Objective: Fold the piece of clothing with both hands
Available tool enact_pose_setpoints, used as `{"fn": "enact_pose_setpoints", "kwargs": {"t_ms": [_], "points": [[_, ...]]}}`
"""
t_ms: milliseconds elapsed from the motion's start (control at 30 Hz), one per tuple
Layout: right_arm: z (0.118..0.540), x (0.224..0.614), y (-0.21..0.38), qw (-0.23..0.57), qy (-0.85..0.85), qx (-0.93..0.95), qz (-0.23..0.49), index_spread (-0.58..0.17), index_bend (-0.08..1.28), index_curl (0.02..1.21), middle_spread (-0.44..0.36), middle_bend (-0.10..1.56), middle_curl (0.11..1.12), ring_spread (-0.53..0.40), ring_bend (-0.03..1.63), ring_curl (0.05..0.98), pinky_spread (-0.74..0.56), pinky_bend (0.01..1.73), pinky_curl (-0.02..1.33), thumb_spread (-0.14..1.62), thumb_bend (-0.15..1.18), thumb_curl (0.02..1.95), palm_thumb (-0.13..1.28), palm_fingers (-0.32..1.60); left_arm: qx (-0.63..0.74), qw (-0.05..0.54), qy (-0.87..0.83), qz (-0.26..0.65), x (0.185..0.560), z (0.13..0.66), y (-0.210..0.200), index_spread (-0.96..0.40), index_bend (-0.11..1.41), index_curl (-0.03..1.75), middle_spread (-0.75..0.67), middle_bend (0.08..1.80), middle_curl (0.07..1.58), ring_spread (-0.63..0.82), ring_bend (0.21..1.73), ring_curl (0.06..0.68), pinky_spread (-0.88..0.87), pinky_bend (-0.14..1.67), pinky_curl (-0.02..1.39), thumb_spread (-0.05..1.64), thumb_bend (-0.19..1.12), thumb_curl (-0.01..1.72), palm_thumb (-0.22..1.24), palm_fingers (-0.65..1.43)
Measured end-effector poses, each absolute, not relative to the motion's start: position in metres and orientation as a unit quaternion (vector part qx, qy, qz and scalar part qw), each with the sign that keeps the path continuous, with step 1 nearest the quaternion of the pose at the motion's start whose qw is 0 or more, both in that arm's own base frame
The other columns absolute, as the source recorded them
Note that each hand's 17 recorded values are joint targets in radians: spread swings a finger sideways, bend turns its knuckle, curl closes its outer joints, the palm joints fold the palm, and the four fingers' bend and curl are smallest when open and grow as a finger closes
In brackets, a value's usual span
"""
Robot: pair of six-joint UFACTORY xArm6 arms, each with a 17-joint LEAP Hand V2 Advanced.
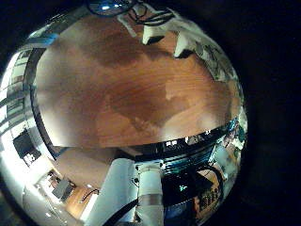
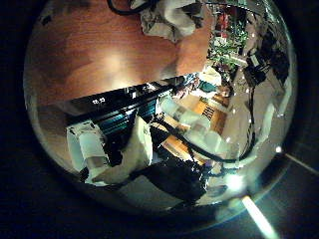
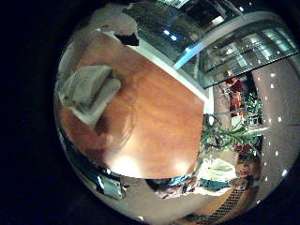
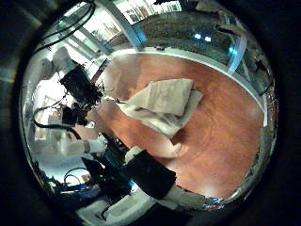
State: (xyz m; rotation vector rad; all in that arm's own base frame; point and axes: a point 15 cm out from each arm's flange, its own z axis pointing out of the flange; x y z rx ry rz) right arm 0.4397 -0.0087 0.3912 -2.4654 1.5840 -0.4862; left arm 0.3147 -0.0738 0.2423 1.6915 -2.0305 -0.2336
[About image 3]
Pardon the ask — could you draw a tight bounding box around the white cloth garment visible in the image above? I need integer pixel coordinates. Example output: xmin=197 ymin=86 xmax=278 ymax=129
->
xmin=57 ymin=64 xmax=123 ymax=129

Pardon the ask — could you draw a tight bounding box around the green potted plant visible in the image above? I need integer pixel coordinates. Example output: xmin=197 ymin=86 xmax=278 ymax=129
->
xmin=200 ymin=113 xmax=263 ymax=158

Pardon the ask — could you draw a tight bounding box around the teal grey box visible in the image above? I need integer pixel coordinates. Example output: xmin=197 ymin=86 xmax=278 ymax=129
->
xmin=97 ymin=174 xmax=125 ymax=201

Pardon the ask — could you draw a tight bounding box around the red display stand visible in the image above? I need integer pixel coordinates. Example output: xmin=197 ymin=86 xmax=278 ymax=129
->
xmin=230 ymin=78 xmax=246 ymax=111

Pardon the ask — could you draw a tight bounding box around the orange box with black print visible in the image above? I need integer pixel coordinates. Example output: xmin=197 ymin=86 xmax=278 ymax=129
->
xmin=200 ymin=187 xmax=251 ymax=225

